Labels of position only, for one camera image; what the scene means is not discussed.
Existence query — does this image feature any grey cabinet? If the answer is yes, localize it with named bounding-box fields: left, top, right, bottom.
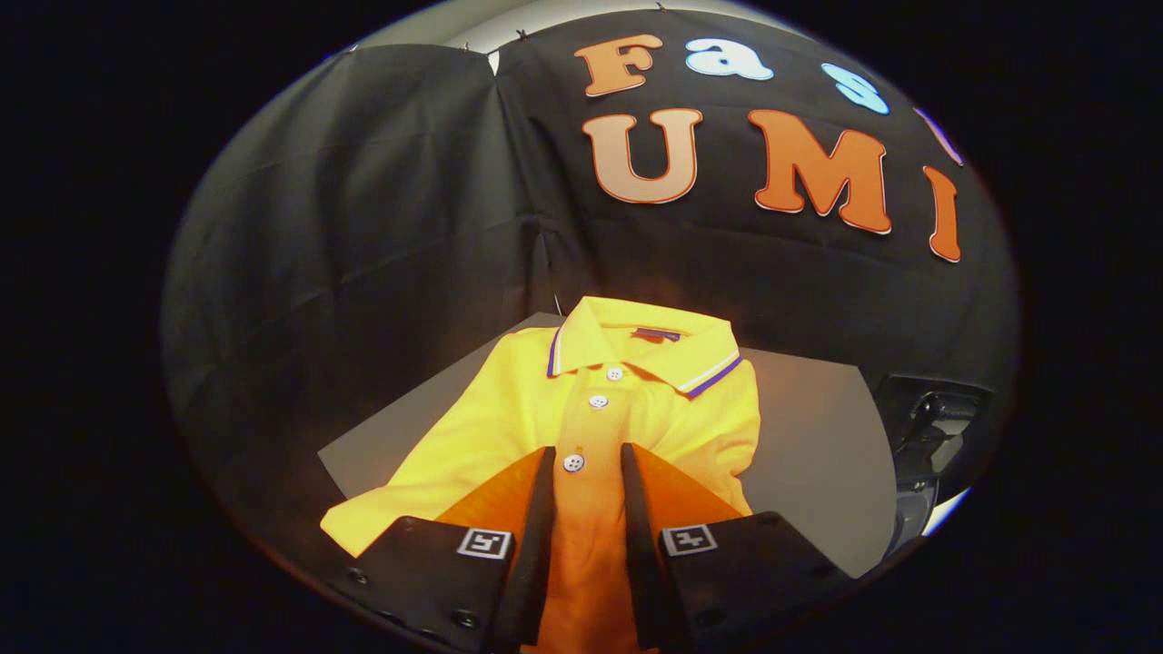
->
left=318, top=312, right=896, bottom=579

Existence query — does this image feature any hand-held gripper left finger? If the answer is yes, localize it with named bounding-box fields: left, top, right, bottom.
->
left=327, top=445, right=557, bottom=653

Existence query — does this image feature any row of black clips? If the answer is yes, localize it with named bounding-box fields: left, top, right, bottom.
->
left=345, top=3, right=669, bottom=54

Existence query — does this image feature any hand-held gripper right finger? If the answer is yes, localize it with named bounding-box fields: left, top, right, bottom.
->
left=621, top=442, right=855, bottom=651

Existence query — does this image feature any dark grey washing machine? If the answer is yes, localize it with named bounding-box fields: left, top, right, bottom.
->
left=872, top=372, right=993, bottom=557

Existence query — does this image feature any white board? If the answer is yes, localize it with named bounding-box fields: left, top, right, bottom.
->
left=922, top=489, right=971, bottom=537

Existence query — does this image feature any black backdrop cloth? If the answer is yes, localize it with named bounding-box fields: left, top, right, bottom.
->
left=162, top=7, right=1020, bottom=582

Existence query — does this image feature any yellow polo shirt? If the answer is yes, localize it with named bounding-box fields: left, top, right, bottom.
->
left=320, top=296, right=762, bottom=654

